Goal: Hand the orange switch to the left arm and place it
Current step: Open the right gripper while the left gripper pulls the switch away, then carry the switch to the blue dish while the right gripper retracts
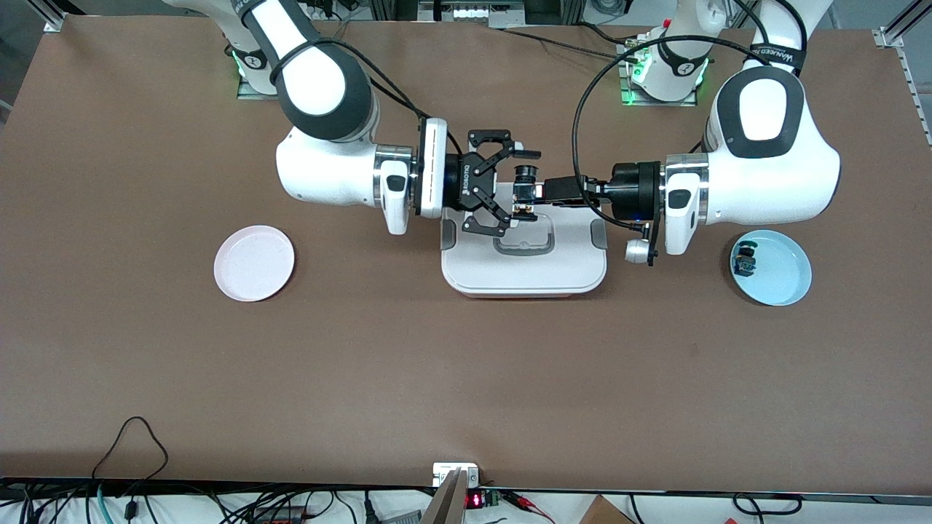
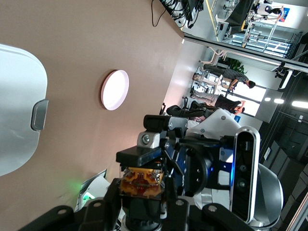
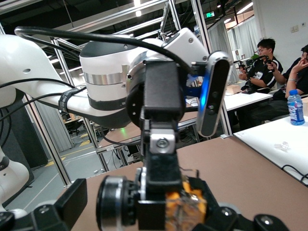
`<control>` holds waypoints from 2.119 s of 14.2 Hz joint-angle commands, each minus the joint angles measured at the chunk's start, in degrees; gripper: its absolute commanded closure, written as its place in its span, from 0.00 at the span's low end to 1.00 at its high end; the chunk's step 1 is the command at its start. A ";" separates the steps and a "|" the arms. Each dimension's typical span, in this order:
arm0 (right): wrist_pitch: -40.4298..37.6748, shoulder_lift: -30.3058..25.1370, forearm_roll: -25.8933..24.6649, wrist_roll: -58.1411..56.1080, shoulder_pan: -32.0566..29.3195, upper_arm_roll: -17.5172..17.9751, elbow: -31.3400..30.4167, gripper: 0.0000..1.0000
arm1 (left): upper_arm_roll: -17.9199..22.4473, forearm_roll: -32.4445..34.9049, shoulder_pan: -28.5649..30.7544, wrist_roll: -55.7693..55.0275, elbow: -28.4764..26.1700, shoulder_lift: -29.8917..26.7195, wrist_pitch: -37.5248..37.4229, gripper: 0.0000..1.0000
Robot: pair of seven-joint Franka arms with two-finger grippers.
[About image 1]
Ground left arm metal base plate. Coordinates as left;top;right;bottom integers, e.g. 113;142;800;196
617;40;701;108

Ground aluminium frame white label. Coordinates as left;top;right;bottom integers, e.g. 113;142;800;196
417;0;526;30

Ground long aluminium rail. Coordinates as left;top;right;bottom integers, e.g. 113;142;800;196
880;0;932;150

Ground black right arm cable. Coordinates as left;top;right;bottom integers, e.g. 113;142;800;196
269;39;433;122

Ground black looped thin cable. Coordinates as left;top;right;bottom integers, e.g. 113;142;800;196
91;416;170;485

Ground wooden slat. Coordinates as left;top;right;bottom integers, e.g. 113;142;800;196
421;469;468;524

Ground black cable to arm base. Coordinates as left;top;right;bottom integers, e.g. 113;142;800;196
501;26;628;62

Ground small white metal bracket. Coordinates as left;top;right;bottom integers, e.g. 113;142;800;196
433;463;480;488

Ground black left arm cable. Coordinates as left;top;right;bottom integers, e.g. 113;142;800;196
572;0;809;234

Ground white lunch box grey clips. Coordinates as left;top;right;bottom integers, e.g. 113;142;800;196
441;182;608;299

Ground black flat looped cable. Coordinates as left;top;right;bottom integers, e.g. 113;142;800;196
731;493;804;517

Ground pink round plate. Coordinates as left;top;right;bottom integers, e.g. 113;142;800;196
213;226;296;303

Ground small black brown component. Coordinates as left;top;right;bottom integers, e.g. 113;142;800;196
511;165;544;221

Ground short aluminium profile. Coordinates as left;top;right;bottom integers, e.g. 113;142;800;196
29;0;68;33

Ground brown cardboard piece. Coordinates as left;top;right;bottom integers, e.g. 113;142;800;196
579;495;636;524

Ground light blue round plate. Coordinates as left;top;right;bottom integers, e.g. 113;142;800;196
730;229;813;306

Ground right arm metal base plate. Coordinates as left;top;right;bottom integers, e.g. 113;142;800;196
237;76;283;101

